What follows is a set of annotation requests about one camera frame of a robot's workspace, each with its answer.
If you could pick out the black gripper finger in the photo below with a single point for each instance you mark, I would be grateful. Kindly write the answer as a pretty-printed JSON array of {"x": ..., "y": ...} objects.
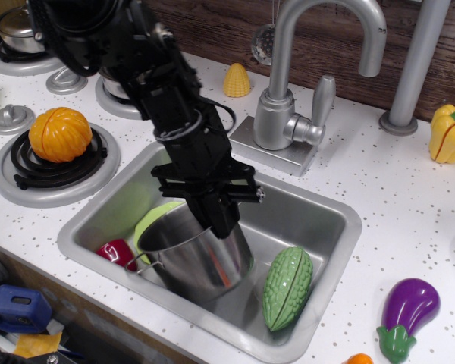
[{"x": 214, "y": 211}]

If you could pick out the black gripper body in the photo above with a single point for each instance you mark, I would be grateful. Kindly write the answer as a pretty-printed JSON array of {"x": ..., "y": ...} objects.
[{"x": 201, "y": 165}]

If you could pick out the stainless steel pot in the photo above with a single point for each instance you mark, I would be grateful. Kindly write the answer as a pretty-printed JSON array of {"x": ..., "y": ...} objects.
[{"x": 190, "y": 260}]

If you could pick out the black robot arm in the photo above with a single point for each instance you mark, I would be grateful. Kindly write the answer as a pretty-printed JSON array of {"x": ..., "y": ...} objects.
[{"x": 125, "y": 40}]

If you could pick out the steel pot with lid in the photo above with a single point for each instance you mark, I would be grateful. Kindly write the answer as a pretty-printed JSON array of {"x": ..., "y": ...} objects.
[{"x": 112, "y": 86}]

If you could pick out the steel pot back left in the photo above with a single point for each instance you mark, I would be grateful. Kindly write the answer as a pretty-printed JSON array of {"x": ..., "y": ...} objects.
[{"x": 16, "y": 31}]

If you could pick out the green plastic plate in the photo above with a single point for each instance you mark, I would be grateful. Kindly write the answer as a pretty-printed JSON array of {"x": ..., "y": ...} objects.
[{"x": 149, "y": 218}]

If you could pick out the silver toy faucet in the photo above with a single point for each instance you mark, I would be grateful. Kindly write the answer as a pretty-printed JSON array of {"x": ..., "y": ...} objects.
[{"x": 289, "y": 123}]

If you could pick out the yellow toy corn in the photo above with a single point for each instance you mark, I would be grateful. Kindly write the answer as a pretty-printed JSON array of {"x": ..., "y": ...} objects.
[{"x": 236, "y": 82}]

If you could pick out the green toy bitter melon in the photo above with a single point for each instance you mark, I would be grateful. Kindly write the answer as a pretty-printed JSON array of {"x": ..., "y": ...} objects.
[{"x": 286, "y": 287}]

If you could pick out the red toy pepper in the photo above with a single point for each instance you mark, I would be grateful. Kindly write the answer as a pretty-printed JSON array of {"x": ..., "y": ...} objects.
[{"x": 119, "y": 252}]

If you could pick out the hanging metal strainer ladle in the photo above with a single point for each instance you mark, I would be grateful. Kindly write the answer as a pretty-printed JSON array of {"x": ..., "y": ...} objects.
[{"x": 262, "y": 42}]

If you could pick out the orange toy pumpkin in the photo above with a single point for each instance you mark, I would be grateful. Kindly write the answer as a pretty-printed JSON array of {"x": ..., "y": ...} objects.
[{"x": 60, "y": 135}]

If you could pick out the silver stove knob back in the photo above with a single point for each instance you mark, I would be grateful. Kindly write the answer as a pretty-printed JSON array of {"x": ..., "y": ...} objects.
[{"x": 65, "y": 82}]

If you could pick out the silver stove knob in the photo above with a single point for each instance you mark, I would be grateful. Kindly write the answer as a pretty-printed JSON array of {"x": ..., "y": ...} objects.
[
  {"x": 65, "y": 82},
  {"x": 15, "y": 119}
]

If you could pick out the front stove burner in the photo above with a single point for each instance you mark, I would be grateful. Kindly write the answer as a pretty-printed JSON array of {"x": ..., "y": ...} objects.
[{"x": 29, "y": 180}]

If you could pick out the silver stove knob front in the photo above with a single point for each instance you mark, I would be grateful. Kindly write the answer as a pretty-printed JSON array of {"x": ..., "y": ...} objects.
[{"x": 15, "y": 119}]

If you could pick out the orange toy fruit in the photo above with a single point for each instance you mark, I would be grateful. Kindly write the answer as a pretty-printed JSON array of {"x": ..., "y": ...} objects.
[{"x": 359, "y": 358}]

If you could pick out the purple toy eggplant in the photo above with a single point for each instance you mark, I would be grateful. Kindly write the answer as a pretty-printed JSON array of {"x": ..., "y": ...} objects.
[{"x": 411, "y": 304}]

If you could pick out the back left stove burner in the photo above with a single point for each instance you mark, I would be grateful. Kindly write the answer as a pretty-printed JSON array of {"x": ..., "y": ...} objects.
[{"x": 30, "y": 67}]

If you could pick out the blue clamp tool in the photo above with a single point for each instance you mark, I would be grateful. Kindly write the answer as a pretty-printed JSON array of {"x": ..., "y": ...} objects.
[{"x": 23, "y": 310}]

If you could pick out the yellow sponge cloth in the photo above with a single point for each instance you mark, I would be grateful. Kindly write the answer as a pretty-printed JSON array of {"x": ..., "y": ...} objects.
[{"x": 32, "y": 345}]

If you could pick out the yellow toy bell pepper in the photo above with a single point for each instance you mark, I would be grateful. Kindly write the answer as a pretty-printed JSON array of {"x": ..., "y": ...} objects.
[{"x": 442, "y": 143}]

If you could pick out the grey vertical pole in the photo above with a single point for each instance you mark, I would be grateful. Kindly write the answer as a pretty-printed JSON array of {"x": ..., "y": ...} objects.
[{"x": 400, "y": 119}]

